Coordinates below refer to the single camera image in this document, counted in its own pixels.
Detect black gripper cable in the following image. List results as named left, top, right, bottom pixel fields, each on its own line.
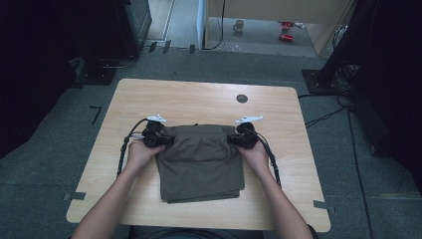
left=253, top=129, right=283, bottom=188
left=115, top=118, right=150, bottom=178

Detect grey mug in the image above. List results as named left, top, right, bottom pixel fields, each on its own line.
left=232, top=19, right=246, bottom=34

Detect person's right hand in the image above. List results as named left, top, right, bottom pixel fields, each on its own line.
left=237, top=140, right=271, bottom=172

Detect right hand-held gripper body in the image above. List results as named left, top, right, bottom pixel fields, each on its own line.
left=235, top=115, right=264, bottom=149

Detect black cabinet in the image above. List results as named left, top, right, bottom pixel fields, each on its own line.
left=112, top=0, right=153, bottom=58

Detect olive green pants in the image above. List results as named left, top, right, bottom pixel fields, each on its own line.
left=154, top=123, right=247, bottom=204

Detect black stand base plate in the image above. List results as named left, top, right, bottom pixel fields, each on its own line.
left=302, top=69, right=336, bottom=96
left=74, top=58, right=117, bottom=87

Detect black floor cable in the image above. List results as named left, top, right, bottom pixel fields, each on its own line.
left=298, top=93, right=353, bottom=129

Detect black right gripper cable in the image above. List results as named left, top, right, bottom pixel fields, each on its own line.
left=253, top=129, right=283, bottom=188

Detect grey tape strip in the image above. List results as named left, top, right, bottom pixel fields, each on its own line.
left=63, top=191, right=88, bottom=202
left=313, top=199, right=336, bottom=214

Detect black hanging cable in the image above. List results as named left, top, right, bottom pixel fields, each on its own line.
left=201, top=0, right=227, bottom=52

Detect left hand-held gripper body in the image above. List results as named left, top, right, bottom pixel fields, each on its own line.
left=131, top=114, right=167, bottom=148

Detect person's left hand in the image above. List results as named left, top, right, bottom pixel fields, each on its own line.
left=127, top=138, right=166, bottom=172

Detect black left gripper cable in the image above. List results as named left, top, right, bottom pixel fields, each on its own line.
left=115, top=118, right=150, bottom=178

